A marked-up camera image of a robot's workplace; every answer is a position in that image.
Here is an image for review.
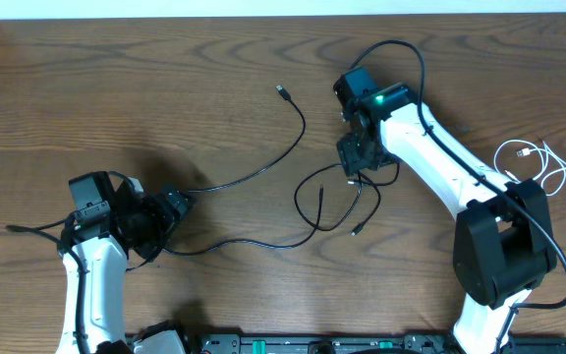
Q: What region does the white cable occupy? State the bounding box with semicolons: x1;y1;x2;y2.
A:
492;139;566;198

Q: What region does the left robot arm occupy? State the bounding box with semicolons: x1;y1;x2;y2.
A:
57;171;196;353

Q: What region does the left camera cable black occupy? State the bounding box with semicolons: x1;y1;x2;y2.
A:
5;218;92;354

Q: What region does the camera cable black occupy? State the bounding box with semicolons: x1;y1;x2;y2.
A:
349;39;566;354
5;218;92;354

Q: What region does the right camera cable black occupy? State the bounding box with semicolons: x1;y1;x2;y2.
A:
349;39;566;354

